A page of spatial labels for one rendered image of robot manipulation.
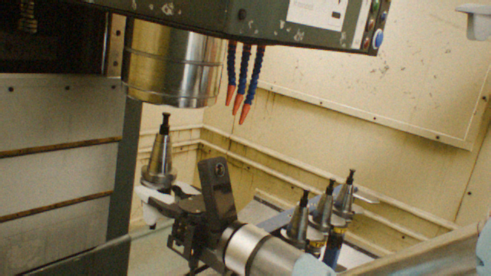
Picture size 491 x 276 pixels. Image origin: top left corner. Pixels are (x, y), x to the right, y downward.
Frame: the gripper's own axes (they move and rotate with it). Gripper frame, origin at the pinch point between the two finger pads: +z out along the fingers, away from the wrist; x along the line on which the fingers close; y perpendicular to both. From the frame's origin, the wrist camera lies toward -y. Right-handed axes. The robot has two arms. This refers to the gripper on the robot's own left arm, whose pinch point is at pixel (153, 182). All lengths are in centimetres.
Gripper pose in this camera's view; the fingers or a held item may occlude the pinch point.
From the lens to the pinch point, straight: 76.2
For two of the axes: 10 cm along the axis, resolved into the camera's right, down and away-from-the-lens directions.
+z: -7.8, -3.2, 5.4
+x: 6.0, -1.2, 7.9
